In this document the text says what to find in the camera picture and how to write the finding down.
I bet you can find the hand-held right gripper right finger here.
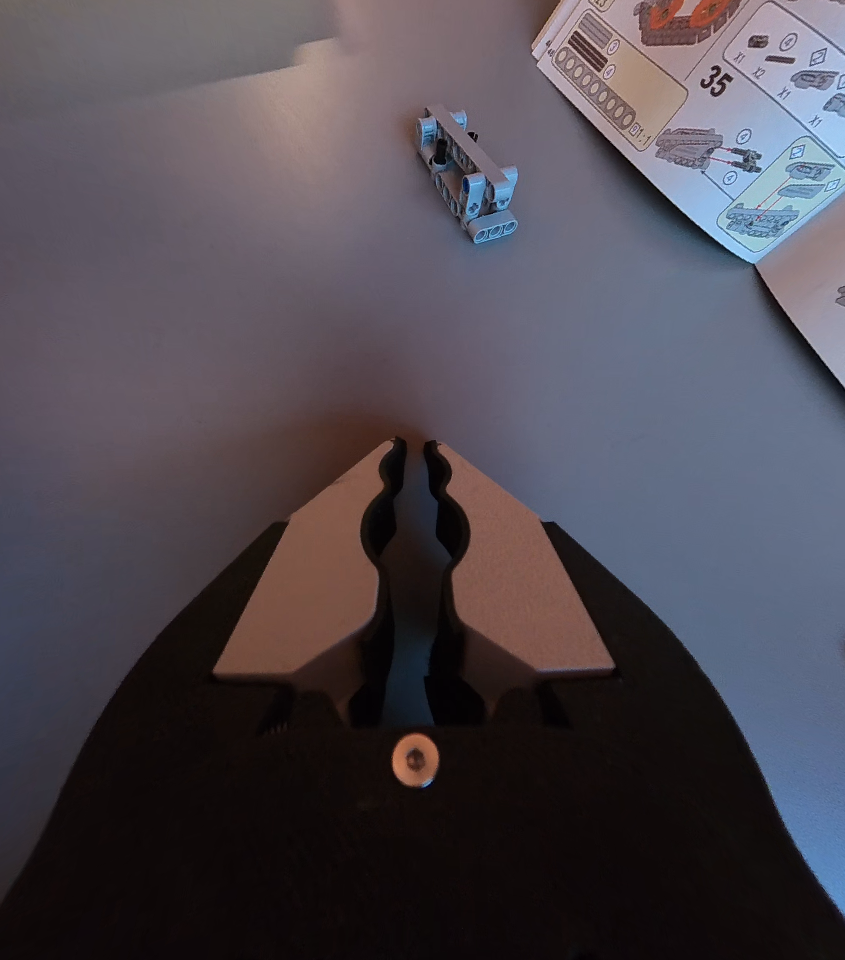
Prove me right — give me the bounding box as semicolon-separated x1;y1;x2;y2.
422;439;616;729

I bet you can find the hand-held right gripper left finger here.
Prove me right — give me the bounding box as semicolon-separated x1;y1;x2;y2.
214;438;407;729

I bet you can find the grey building brick assembly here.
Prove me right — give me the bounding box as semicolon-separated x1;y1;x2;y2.
415;107;522;249

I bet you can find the building instruction booklet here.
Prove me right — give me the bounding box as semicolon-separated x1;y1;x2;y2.
531;0;845;460

